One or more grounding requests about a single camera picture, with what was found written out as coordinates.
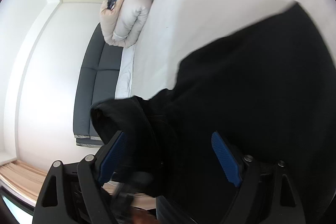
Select bed with white sheet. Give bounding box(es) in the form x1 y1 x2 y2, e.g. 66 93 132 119
114 0 336 109

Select black denim pants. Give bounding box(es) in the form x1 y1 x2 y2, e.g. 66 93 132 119
90 2 336 224

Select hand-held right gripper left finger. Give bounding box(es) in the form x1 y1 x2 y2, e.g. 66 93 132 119
32 131 127 224

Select flat white pillow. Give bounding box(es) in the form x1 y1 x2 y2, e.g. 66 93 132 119
115 45 137 99

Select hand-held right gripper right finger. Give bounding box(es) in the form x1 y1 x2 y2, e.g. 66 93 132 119
211 131 307 224

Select dark grey padded headboard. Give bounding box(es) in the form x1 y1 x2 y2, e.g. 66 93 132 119
71 22 124 147

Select folded beige white duvet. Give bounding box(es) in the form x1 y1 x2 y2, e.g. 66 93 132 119
99 0 158 49

